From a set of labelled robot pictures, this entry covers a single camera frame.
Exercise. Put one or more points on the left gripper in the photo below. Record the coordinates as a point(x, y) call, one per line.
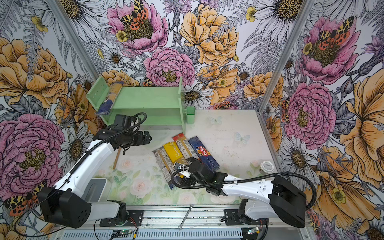
point(140, 141)

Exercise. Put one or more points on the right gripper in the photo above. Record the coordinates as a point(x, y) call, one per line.
point(186, 181)

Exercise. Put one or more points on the spaghetti bag with white label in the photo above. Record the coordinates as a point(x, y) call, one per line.
point(165, 164)

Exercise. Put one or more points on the spaghetti bag with blue end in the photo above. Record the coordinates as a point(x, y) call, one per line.
point(107, 104)

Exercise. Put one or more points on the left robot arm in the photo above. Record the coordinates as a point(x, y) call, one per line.
point(63, 204)

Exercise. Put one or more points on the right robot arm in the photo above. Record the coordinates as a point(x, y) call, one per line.
point(268, 196)

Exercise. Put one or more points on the green wooden shelf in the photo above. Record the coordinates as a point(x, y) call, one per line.
point(164, 106)

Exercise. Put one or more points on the green cup on shelf side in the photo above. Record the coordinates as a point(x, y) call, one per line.
point(190, 115)

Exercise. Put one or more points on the red spaghetti bag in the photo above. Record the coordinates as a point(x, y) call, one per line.
point(184, 146)

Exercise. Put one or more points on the yellow spaghetti bag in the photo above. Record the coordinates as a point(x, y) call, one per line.
point(175, 154)

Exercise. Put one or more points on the small wooden mallet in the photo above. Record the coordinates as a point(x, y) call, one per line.
point(117, 158)

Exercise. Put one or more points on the white grey bin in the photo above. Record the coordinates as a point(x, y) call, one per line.
point(97, 190)

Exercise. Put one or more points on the white round jar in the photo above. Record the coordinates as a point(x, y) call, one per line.
point(267, 167)

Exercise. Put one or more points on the small board right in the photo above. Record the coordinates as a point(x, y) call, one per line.
point(254, 230)

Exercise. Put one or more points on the green circuit board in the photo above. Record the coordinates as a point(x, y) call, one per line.
point(124, 233)

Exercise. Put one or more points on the metal rod on rail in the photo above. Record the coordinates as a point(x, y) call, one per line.
point(180, 227)

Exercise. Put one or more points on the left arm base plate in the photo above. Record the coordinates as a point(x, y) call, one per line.
point(132, 218)

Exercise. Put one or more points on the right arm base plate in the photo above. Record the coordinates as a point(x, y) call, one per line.
point(232, 217)

